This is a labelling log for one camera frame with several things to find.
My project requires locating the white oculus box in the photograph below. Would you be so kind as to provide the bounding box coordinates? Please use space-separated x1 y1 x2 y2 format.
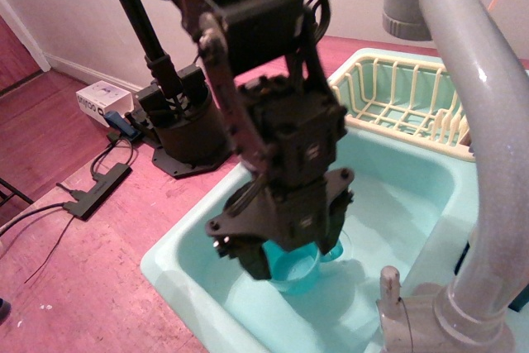
76 81 134 127

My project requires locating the black tripod pole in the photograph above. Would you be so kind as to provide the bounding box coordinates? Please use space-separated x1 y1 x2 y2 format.
119 0 183 99

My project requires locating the light teal toy sink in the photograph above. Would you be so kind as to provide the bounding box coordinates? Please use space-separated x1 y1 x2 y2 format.
141 127 478 352

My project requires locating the black usb hub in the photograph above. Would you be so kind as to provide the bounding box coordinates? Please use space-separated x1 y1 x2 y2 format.
56 163 132 221

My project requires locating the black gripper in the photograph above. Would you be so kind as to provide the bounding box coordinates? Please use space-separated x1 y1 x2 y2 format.
205 168 355 280

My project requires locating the grey cable on table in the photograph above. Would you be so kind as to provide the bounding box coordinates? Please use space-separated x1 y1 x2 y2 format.
0 203 67 238

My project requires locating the cream dish rack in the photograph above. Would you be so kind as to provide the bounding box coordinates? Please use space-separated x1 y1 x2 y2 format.
328 48 475 162

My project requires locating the blue clamp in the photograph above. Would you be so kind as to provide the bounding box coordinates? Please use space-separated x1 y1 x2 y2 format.
103 110 141 142

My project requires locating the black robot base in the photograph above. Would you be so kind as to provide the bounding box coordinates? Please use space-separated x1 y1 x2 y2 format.
126 64 231 179

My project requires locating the grey toy faucet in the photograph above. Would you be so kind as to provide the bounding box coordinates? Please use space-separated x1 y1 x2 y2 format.
374 0 529 353

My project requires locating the teal plastic cup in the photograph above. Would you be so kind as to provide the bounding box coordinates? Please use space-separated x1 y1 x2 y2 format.
263 240 345 295

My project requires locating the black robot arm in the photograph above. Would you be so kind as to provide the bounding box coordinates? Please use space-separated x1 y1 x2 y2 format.
168 0 355 280

